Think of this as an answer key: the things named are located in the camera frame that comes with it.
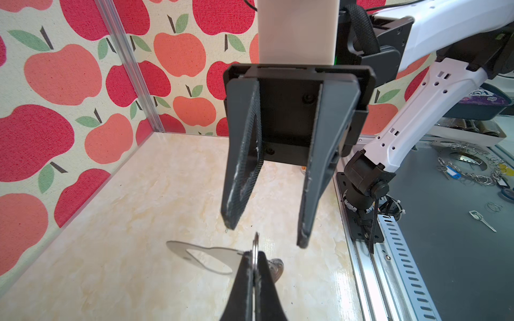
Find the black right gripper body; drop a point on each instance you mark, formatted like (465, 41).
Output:
(287, 98)

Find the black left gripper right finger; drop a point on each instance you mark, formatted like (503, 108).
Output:
(267, 303)

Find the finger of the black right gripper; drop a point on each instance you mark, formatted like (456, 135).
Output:
(245, 154)
(337, 100)

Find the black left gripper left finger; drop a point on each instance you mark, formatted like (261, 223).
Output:
(240, 302)

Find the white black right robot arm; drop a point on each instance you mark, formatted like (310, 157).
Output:
(471, 42)

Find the pile of spare key rings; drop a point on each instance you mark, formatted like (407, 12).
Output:
(474, 168)

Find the spare silver key on mat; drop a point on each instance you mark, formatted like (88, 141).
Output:
(479, 217)

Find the dark tray with items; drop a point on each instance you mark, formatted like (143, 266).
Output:
(484, 103)

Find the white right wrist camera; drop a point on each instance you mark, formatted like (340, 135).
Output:
(297, 32)

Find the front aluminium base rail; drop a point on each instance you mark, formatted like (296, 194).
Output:
(389, 283)

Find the left rear aluminium frame post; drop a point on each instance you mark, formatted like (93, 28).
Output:
(115, 28)

